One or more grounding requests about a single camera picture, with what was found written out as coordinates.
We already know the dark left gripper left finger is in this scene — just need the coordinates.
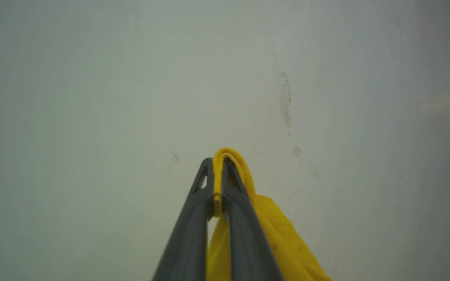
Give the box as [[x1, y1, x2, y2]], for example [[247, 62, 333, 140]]
[[153, 157, 215, 281]]

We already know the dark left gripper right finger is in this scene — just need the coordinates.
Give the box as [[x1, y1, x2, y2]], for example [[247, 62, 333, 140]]
[[221, 157, 284, 281]]

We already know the yellow garment with print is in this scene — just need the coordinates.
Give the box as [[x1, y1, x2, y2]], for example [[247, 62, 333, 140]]
[[205, 147, 332, 281]]

